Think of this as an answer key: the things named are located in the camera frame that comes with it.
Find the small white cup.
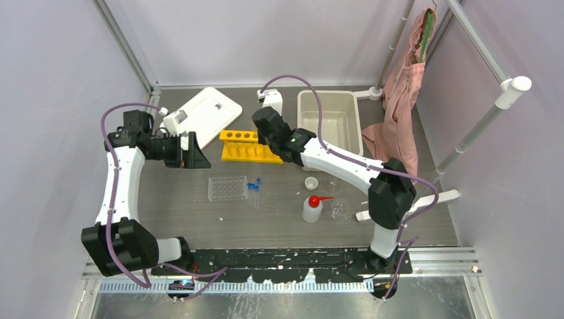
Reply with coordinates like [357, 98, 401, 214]
[304, 176, 319, 191]

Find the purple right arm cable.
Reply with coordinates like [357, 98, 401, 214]
[259, 74, 440, 302]

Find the beige plastic bin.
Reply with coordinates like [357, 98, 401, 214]
[297, 90, 364, 156]

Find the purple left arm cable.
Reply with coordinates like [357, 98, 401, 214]
[100, 102, 228, 302]

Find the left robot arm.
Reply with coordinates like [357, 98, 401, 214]
[80, 110, 211, 276]

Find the white red wash bottle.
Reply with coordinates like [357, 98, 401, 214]
[302, 195, 333, 223]

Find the white garment rack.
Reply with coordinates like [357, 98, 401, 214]
[354, 0, 533, 223]

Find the small glass beaker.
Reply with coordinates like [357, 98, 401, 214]
[327, 175, 341, 193]

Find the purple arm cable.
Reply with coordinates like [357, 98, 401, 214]
[100, 102, 228, 302]
[259, 74, 440, 302]

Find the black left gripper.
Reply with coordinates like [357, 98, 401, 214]
[146, 131, 210, 169]

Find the yellow test tube rack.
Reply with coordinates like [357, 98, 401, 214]
[219, 130, 283, 164]

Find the pink cloth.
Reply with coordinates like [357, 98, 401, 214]
[362, 7, 438, 175]

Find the green clothes hanger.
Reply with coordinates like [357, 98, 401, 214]
[418, 9, 435, 62]

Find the aluminium frame rail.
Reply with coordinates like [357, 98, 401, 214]
[82, 247, 482, 298]

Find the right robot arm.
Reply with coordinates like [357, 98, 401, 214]
[251, 106, 416, 273]

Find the clear acrylic tube tray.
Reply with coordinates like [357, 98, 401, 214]
[208, 176, 248, 202]

